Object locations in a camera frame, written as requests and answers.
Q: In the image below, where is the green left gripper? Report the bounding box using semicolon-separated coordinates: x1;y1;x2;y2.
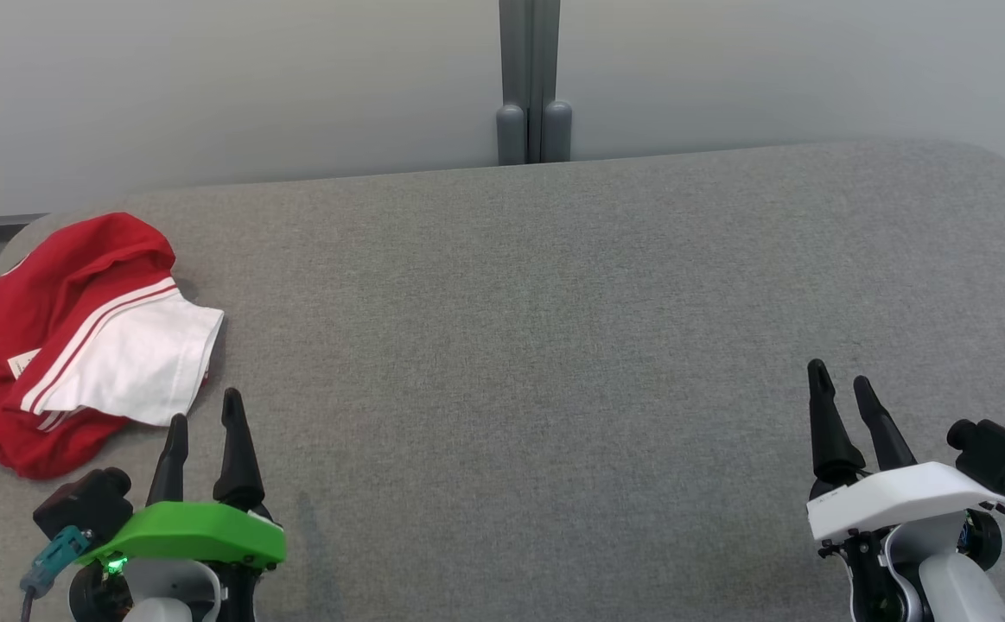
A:
68;388;289;622

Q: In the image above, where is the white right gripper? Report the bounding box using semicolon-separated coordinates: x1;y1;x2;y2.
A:
806;359;1005;622

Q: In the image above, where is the grey wall partition post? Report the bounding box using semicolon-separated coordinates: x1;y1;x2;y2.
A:
496;0;574;166

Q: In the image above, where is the left camera cable teal plug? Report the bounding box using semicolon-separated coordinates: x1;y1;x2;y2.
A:
20;527;93;622

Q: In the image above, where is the red white numbered jersey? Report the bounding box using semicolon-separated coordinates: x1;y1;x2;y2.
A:
0;212;226;450

